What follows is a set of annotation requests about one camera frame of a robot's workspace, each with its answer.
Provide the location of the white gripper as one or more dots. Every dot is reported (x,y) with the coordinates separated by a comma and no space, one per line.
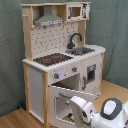
(82,110)

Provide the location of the white oven door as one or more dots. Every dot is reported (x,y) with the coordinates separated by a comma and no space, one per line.
(59,106)

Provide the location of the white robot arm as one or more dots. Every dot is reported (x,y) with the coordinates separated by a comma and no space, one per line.
(113,114)

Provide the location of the wooden toy kitchen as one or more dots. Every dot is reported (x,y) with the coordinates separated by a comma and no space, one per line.
(46,40)

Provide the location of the white dishwasher door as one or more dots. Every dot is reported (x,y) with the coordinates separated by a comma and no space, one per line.
(90,75)

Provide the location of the right oven knob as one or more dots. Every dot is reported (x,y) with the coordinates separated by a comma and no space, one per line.
(74,69)

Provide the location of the oven knob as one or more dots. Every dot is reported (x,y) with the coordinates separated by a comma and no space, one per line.
(74,69)
(56,75)

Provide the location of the left oven knob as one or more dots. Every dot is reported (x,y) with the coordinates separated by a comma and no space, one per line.
(56,75)

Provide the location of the grey toy sink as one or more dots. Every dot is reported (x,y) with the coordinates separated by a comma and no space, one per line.
(79,51)

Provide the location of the black toy stovetop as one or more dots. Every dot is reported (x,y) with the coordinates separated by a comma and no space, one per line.
(52,59)

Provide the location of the black toy faucet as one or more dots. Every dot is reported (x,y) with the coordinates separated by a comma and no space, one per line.
(72,40)

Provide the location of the toy microwave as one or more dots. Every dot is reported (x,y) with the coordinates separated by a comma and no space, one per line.
(78,11)

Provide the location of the grey range hood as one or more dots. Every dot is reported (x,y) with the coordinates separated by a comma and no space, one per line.
(48,18)

